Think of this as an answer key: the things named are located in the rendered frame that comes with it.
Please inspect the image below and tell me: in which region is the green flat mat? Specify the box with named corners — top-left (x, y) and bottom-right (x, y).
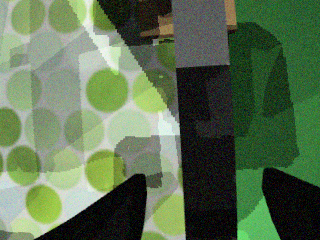
top-left (228, 0), bottom-right (320, 240)

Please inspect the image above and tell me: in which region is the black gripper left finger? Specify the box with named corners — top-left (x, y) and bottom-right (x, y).
top-left (33, 173), bottom-right (148, 240)

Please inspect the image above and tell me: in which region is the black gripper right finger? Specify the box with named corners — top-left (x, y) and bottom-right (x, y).
top-left (263, 168), bottom-right (320, 240)

